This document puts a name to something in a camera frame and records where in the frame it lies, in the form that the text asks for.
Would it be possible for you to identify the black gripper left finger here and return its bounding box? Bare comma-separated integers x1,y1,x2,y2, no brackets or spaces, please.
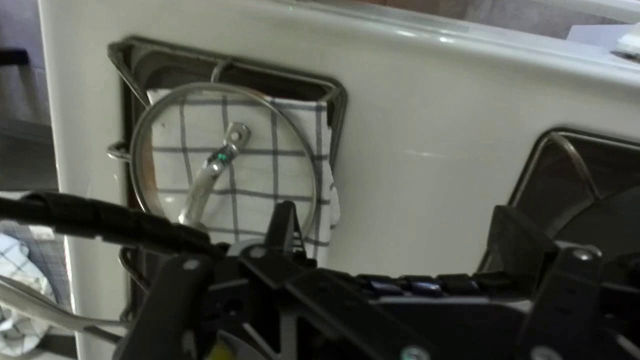
112,198,401,360

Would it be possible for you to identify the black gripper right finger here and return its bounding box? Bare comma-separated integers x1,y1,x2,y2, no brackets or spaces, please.
479,202,640,360

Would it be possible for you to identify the black burner grate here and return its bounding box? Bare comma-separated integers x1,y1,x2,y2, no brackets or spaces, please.
477,128,640,275
106,36,349,297

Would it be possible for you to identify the white checkered dish cloth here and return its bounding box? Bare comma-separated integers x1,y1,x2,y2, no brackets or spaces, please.
144,86,344,250

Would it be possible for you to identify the white gas stove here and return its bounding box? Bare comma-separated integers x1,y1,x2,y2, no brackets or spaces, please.
35,0,640,360

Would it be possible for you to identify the glass lid with metal handle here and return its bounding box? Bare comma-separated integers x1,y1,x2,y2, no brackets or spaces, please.
128,80,336,250

